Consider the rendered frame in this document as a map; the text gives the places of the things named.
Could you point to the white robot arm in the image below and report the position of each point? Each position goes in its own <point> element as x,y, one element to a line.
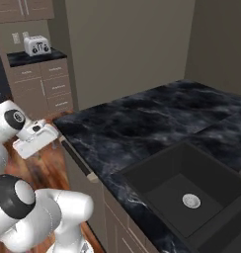
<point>43,214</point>

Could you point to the beige dishwasher door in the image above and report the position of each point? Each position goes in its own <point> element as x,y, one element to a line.
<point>84,197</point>

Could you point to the beige wall cupboards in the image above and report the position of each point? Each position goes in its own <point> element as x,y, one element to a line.
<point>14,9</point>

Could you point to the black fridge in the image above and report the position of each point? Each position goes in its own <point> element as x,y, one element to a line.
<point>0,74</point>

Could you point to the white toaster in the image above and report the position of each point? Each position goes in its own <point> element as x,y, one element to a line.
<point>37,45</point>

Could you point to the black sink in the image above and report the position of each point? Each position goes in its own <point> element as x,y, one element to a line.
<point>191,184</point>

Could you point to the beige base cupboards with drawers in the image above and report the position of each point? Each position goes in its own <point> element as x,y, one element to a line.
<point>33,87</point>

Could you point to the beige cupboard front under sink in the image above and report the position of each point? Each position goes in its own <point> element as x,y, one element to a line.
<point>120,227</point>

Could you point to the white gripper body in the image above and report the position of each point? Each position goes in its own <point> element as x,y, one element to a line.
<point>35,145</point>

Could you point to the white wall socket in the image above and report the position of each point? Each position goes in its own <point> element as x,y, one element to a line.
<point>16,38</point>
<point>25,34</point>

